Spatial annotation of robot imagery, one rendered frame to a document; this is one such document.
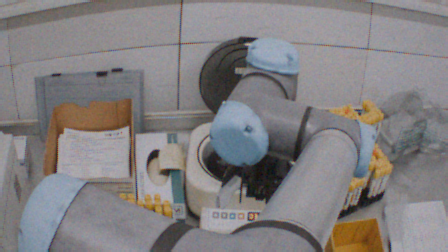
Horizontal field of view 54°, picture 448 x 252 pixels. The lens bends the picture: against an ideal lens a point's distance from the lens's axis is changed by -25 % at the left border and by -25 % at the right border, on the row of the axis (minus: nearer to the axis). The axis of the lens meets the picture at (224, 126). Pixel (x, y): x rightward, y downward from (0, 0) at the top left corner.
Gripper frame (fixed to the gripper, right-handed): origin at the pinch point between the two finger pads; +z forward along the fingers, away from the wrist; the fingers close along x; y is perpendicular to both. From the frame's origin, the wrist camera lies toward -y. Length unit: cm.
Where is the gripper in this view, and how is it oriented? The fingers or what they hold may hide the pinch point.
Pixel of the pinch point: (259, 207)
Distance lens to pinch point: 104.0
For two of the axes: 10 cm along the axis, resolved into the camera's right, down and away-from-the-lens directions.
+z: -0.2, 7.7, 6.4
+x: 9.9, 0.8, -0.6
